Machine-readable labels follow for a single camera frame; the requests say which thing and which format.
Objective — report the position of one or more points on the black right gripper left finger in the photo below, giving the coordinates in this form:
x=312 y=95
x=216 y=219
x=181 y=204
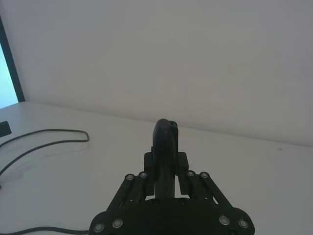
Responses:
x=133 y=188

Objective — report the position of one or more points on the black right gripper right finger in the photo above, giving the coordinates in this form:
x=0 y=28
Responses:
x=207 y=188

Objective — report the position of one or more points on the small black flat block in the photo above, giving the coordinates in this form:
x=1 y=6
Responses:
x=4 y=129

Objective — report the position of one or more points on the black framed screen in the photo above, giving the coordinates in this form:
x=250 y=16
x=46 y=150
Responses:
x=12 y=73

